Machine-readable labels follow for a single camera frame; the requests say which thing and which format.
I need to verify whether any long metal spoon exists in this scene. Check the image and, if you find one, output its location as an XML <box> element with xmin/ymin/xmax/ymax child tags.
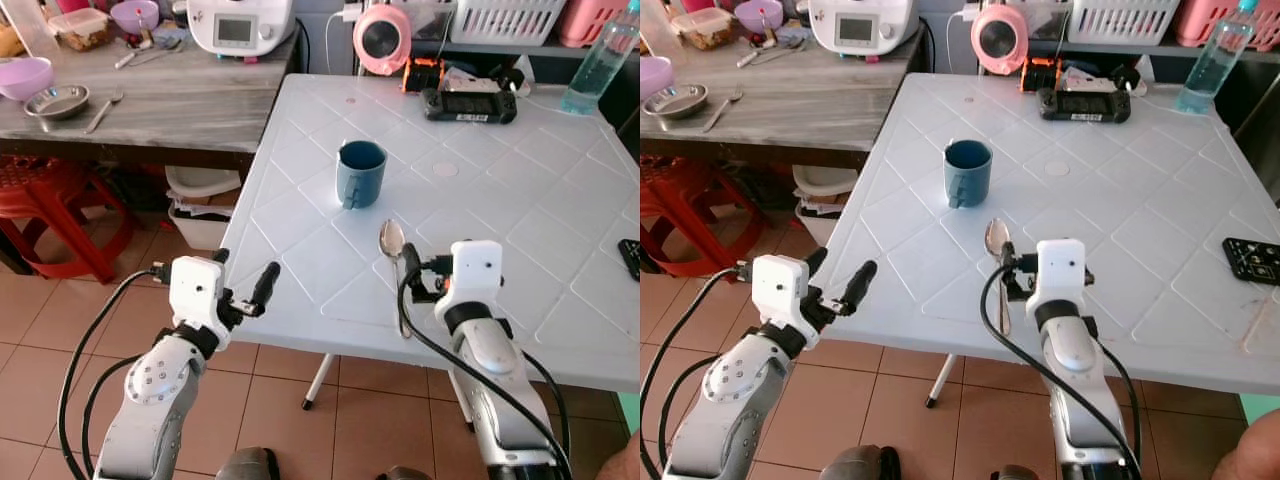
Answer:
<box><xmin>984</xmin><ymin>218</ymin><xmax>1014</xmax><ymax>337</ymax></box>
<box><xmin>378</xmin><ymin>220</ymin><xmax>413</xmax><ymax>339</ymax></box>

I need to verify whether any white plastic bin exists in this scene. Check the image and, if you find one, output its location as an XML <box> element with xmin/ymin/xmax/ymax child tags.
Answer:
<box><xmin>165</xmin><ymin>165</ymin><xmax>241</xmax><ymax>251</ymax></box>
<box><xmin>793</xmin><ymin>163</ymin><xmax>859</xmax><ymax>246</ymax></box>

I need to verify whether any blue ceramic mug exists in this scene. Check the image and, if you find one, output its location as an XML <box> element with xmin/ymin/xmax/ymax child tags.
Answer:
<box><xmin>943</xmin><ymin>139</ymin><xmax>994</xmax><ymax>209</ymax></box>
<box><xmin>335</xmin><ymin>140</ymin><xmax>388</xmax><ymax>210</ymax></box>

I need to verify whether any white table leg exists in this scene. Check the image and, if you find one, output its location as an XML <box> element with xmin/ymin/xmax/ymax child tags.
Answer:
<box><xmin>925</xmin><ymin>353</ymin><xmax>959</xmax><ymax>409</ymax></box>
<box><xmin>302</xmin><ymin>353</ymin><xmax>336</xmax><ymax>411</ymax></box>

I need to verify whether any red plastic stool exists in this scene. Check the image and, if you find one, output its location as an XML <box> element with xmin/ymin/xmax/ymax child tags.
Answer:
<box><xmin>0</xmin><ymin>155</ymin><xmax>136</xmax><ymax>283</ymax></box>
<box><xmin>640</xmin><ymin>153</ymin><xmax>746</xmax><ymax>279</ymax></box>

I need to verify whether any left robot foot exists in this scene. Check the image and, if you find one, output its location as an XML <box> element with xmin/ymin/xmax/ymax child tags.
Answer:
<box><xmin>215</xmin><ymin>447</ymin><xmax>281</xmax><ymax>480</ymax></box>
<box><xmin>820</xmin><ymin>445</ymin><xmax>901</xmax><ymax>480</ymax></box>

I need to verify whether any grey wooden counter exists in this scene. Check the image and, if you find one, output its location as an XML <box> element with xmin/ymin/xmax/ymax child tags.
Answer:
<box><xmin>640</xmin><ymin>30</ymin><xmax>926</xmax><ymax>169</ymax></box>
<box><xmin>0</xmin><ymin>30</ymin><xmax>304</xmax><ymax>171</ymax></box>

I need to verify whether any black handheld controller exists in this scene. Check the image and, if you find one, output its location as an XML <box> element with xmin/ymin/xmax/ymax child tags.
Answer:
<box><xmin>421</xmin><ymin>88</ymin><xmax>519</xmax><ymax>125</ymax></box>
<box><xmin>1037</xmin><ymin>86</ymin><xmax>1132</xmax><ymax>123</ymax></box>

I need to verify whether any metal spoon on counter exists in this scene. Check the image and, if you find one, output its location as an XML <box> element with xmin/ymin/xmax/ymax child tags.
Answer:
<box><xmin>702</xmin><ymin>88</ymin><xmax>745</xmax><ymax>134</ymax></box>
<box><xmin>84</xmin><ymin>90</ymin><xmax>125</xmax><ymax>135</ymax></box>

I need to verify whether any orange and black device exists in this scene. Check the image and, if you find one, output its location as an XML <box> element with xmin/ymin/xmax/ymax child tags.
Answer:
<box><xmin>403</xmin><ymin>58</ymin><xmax>446</xmax><ymax>93</ymax></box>
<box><xmin>1022</xmin><ymin>57</ymin><xmax>1063</xmax><ymax>91</ymax></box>

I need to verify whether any metal bowl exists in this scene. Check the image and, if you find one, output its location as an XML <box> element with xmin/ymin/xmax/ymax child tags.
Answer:
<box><xmin>643</xmin><ymin>83</ymin><xmax>710</xmax><ymax>121</ymax></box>
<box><xmin>23</xmin><ymin>84</ymin><xmax>90</xmax><ymax>122</ymax></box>

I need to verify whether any pink round appliance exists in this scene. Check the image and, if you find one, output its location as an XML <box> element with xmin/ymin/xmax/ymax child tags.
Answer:
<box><xmin>352</xmin><ymin>3</ymin><xmax>412</xmax><ymax>76</ymax></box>
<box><xmin>971</xmin><ymin>3</ymin><xmax>1029</xmax><ymax>76</ymax></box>

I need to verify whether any white kitchen appliance with screen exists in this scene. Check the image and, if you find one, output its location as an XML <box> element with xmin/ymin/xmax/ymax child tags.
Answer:
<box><xmin>186</xmin><ymin>0</ymin><xmax>296</xmax><ymax>57</ymax></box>
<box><xmin>808</xmin><ymin>0</ymin><xmax>919</xmax><ymax>56</ymax></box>

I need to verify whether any large purple plastic bowl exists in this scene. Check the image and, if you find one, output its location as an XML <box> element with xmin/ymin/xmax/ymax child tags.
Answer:
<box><xmin>640</xmin><ymin>56</ymin><xmax>676</xmax><ymax>101</ymax></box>
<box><xmin>0</xmin><ymin>57</ymin><xmax>55</xmax><ymax>102</ymax></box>

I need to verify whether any small purple bowl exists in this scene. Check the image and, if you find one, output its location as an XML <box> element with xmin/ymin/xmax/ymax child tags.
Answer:
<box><xmin>110</xmin><ymin>0</ymin><xmax>161</xmax><ymax>36</ymax></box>
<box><xmin>735</xmin><ymin>0</ymin><xmax>785</xmax><ymax>34</ymax></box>

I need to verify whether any white plastic basket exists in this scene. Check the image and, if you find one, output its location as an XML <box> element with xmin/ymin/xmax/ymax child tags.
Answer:
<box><xmin>447</xmin><ymin>0</ymin><xmax>567</xmax><ymax>46</ymax></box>
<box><xmin>1065</xmin><ymin>0</ymin><xmax>1181</xmax><ymax>46</ymax></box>

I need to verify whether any clear plastic food container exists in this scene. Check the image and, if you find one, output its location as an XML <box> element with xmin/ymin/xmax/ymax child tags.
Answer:
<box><xmin>48</xmin><ymin>8</ymin><xmax>111</xmax><ymax>53</ymax></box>
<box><xmin>676</xmin><ymin>8</ymin><xmax>735</xmax><ymax>51</ymax></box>

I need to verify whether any clear blue water bottle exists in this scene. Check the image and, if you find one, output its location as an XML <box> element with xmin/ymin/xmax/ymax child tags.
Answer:
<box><xmin>1175</xmin><ymin>0</ymin><xmax>1259</xmax><ymax>114</ymax></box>
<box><xmin>560</xmin><ymin>0</ymin><xmax>641</xmax><ymax>116</ymax></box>

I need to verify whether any person's bare knee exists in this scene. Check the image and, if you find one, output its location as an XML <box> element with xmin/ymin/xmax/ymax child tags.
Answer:
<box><xmin>1212</xmin><ymin>410</ymin><xmax>1280</xmax><ymax>480</ymax></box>

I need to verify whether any pink plastic basket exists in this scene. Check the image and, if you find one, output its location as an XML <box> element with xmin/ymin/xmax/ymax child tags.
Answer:
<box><xmin>557</xmin><ymin>0</ymin><xmax>633</xmax><ymax>48</ymax></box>
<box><xmin>1175</xmin><ymin>0</ymin><xmax>1280</xmax><ymax>49</ymax></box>

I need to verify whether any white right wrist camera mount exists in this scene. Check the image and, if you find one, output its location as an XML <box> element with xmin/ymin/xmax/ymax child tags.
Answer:
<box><xmin>437</xmin><ymin>240</ymin><xmax>504</xmax><ymax>323</ymax></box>
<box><xmin>1028</xmin><ymin>238</ymin><xmax>1087</xmax><ymax>319</ymax></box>

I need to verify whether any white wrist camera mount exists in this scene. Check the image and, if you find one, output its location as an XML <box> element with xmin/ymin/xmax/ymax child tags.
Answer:
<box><xmin>168</xmin><ymin>256</ymin><xmax>233</xmax><ymax>349</ymax></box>
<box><xmin>750</xmin><ymin>254</ymin><xmax>823</xmax><ymax>346</ymax></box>
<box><xmin>1028</xmin><ymin>238</ymin><xmax>1087</xmax><ymax>319</ymax></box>
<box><xmin>437</xmin><ymin>240</ymin><xmax>504</xmax><ymax>323</ymax></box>

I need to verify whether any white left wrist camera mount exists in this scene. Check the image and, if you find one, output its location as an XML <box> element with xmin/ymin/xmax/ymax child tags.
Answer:
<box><xmin>168</xmin><ymin>256</ymin><xmax>233</xmax><ymax>349</ymax></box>
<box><xmin>750</xmin><ymin>254</ymin><xmax>823</xmax><ymax>346</ymax></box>

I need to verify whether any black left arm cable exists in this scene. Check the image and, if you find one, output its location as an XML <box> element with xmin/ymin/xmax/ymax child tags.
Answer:
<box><xmin>640</xmin><ymin>263</ymin><xmax>753</xmax><ymax>479</ymax></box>
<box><xmin>57</xmin><ymin>263</ymin><xmax>169</xmax><ymax>479</ymax></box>

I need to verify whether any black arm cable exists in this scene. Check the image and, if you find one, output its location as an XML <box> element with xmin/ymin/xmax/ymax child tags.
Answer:
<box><xmin>57</xmin><ymin>263</ymin><xmax>169</xmax><ymax>479</ymax></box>
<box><xmin>640</xmin><ymin>263</ymin><xmax>753</xmax><ymax>479</ymax></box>
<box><xmin>397</xmin><ymin>262</ymin><xmax>573</xmax><ymax>480</ymax></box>
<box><xmin>980</xmin><ymin>262</ymin><xmax>1143</xmax><ymax>480</ymax></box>

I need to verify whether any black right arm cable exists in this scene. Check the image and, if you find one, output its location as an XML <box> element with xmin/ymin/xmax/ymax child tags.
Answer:
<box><xmin>397</xmin><ymin>262</ymin><xmax>573</xmax><ymax>480</ymax></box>
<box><xmin>980</xmin><ymin>262</ymin><xmax>1143</xmax><ymax>480</ymax></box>

